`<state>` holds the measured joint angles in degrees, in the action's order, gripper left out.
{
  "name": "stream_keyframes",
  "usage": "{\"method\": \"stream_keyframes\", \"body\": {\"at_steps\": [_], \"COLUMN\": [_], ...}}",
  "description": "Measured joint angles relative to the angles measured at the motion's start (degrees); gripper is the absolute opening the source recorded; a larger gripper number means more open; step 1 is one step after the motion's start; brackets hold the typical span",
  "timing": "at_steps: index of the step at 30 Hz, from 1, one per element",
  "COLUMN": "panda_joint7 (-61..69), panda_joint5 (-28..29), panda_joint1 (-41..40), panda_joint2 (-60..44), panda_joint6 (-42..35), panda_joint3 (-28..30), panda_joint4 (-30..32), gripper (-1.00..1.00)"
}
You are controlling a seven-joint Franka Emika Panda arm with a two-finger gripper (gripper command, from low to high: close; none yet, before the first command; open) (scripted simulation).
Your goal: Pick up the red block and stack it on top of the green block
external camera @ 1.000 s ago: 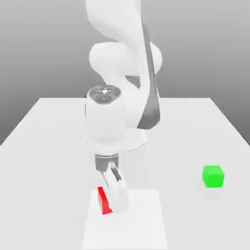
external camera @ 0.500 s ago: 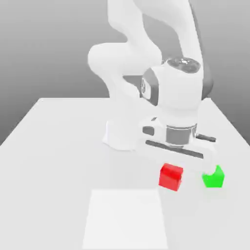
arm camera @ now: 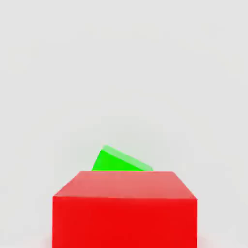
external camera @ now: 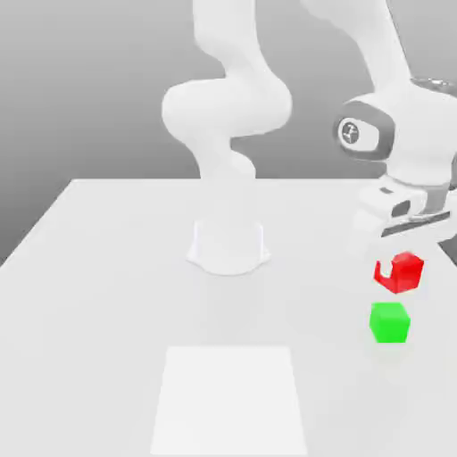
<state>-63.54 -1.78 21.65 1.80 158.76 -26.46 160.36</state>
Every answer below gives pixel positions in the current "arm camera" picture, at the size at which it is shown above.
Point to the small green cube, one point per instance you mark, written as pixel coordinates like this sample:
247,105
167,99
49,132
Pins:
112,161

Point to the small red cube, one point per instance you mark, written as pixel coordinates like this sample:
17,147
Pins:
124,217

